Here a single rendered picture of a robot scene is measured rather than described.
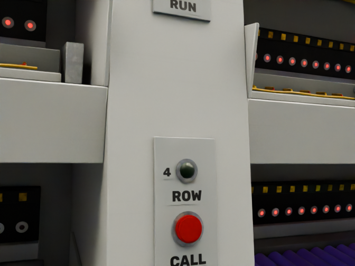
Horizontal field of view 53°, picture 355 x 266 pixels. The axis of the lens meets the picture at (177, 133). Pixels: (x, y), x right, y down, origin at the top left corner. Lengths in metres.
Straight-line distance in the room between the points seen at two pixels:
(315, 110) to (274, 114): 0.04
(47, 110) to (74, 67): 0.06
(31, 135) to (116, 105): 0.05
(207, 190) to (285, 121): 0.08
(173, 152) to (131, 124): 0.03
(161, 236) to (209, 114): 0.08
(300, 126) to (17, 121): 0.19
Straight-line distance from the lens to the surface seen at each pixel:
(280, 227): 0.47
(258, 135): 0.25
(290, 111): 0.27
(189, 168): 0.21
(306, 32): 0.59
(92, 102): 0.21
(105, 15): 0.22
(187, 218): 0.21
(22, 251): 0.38
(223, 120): 0.23
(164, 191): 0.21
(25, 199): 0.36
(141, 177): 0.21
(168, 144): 0.21
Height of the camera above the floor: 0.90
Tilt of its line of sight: 8 degrees up
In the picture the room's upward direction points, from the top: 1 degrees counter-clockwise
